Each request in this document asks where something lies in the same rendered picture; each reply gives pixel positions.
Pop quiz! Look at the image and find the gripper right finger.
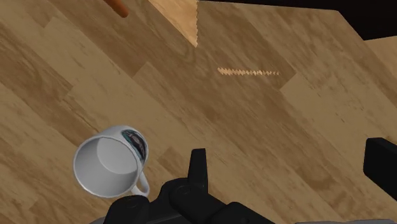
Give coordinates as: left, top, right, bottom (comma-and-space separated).
363, 137, 397, 201

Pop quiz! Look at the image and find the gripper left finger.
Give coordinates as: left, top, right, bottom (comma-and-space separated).
103, 148, 275, 224

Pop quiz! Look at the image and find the white mug with dark print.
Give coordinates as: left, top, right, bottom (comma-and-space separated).
73, 125, 151, 199

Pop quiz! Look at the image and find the orange cylindrical stick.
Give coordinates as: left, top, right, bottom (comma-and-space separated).
103, 0, 130, 18

